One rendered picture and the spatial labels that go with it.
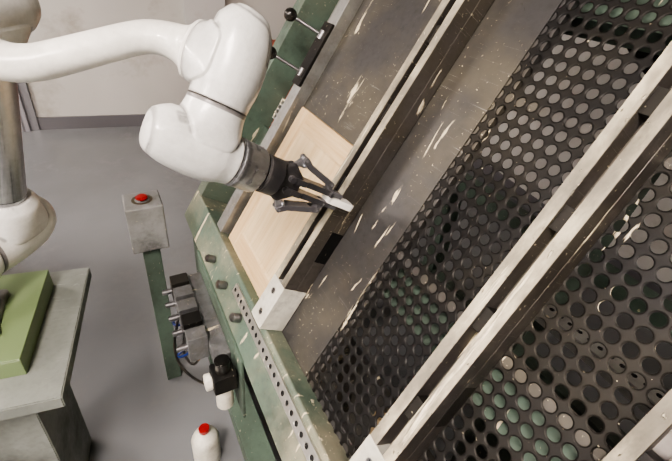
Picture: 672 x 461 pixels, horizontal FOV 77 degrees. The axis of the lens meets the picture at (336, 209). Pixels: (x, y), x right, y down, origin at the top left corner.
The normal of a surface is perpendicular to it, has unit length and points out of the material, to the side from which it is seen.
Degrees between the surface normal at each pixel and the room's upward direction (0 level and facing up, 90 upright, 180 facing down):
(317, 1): 90
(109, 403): 0
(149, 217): 90
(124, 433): 0
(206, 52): 61
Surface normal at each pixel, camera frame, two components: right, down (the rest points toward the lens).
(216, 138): 0.62, 0.22
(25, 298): 0.10, -0.84
